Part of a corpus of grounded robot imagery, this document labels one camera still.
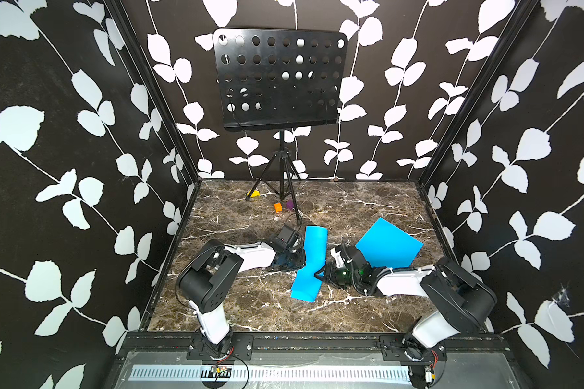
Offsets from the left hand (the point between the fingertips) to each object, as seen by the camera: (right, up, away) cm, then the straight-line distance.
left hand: (307, 260), depth 92 cm
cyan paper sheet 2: (+34, +4, +6) cm, 34 cm away
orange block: (-13, +20, +16) cm, 29 cm away
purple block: (-7, +22, +13) cm, 26 cm away
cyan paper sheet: (0, -8, -4) cm, 9 cm away
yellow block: (-24, +26, +21) cm, 42 cm away
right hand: (+2, -4, -6) cm, 8 cm away
